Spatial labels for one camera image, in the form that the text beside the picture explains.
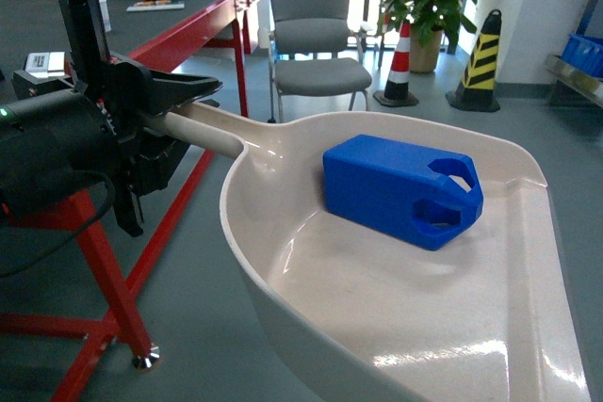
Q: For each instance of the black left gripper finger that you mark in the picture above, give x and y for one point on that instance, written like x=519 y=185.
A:
x=167 y=90
x=156 y=162

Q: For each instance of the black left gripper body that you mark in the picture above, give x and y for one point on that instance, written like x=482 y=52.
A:
x=97 y=79

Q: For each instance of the blue 3D-printed block part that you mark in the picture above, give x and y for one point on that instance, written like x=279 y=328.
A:
x=422 y=195

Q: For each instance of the beige plastic dustpan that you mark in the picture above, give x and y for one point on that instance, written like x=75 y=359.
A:
x=358 y=315

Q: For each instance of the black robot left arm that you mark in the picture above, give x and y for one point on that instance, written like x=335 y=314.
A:
x=56 y=144

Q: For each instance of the grey office chair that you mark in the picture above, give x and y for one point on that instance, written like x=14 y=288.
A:
x=314 y=53

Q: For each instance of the red white traffic cone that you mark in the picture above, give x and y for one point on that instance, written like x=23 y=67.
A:
x=396 y=92

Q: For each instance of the black yellow striped cone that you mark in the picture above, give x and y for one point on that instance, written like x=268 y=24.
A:
x=475 y=91

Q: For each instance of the blue storage bin far right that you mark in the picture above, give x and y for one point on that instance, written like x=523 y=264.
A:
x=584 y=53

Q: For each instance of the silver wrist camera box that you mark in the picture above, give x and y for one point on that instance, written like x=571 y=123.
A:
x=45 y=64

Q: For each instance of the red metal table frame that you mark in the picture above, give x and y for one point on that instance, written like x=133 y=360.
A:
x=100 y=264

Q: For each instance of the stainless steel shelf rail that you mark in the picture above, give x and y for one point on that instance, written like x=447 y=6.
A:
x=571 y=77

